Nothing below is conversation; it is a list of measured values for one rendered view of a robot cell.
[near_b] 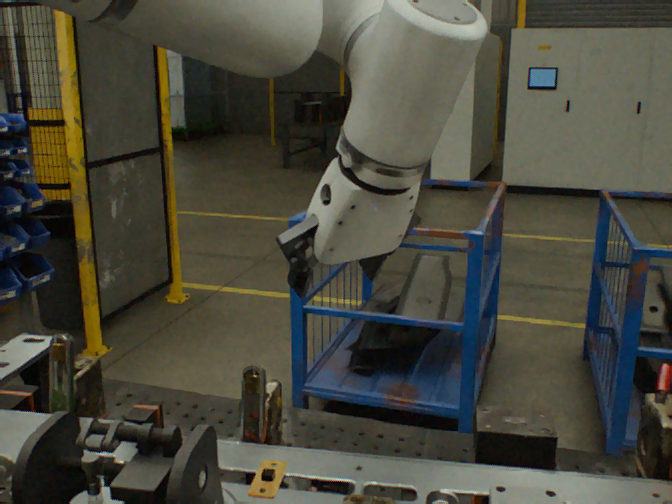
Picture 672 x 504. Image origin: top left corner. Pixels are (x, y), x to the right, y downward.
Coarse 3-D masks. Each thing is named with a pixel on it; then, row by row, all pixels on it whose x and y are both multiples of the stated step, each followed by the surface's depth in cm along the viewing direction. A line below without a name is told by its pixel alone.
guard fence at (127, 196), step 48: (96, 48) 347; (144, 48) 391; (96, 96) 350; (144, 96) 395; (96, 144) 355; (144, 144) 400; (96, 192) 358; (144, 192) 406; (96, 240) 362; (144, 240) 411; (96, 288) 362; (144, 288) 416; (96, 336) 365
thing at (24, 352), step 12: (24, 336) 140; (36, 336) 140; (48, 336) 140; (0, 348) 134; (12, 348) 134; (24, 348) 134; (36, 348) 134; (48, 348) 135; (0, 360) 129; (12, 360) 129; (24, 360) 129; (36, 360) 131; (0, 372) 124; (12, 372) 124; (0, 384) 121
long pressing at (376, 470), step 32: (0, 416) 108; (32, 416) 108; (0, 448) 99; (128, 448) 99; (224, 448) 99; (256, 448) 99; (288, 448) 100; (320, 480) 92; (352, 480) 92; (384, 480) 92; (416, 480) 92; (448, 480) 92; (480, 480) 92; (512, 480) 91; (544, 480) 91; (576, 480) 91; (608, 480) 91; (640, 480) 92
